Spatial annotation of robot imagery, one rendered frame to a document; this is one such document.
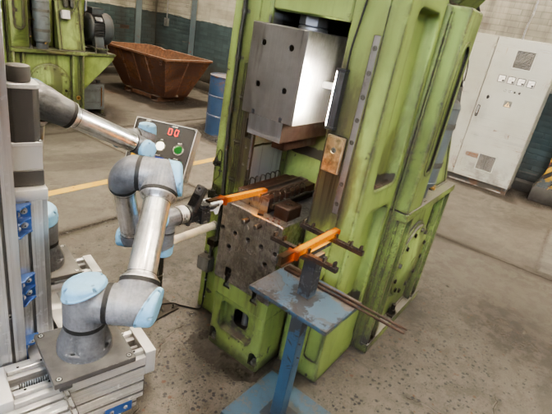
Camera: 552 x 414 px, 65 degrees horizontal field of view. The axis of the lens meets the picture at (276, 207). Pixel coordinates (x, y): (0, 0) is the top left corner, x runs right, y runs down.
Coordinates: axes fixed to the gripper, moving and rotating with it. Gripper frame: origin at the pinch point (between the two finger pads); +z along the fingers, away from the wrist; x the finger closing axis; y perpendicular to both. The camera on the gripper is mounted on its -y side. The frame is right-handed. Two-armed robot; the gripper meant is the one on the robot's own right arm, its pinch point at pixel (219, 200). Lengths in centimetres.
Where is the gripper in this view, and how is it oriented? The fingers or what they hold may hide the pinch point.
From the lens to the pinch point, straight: 192.4
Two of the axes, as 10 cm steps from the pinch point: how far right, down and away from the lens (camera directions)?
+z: 5.9, -2.0, 7.8
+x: 7.9, 3.4, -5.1
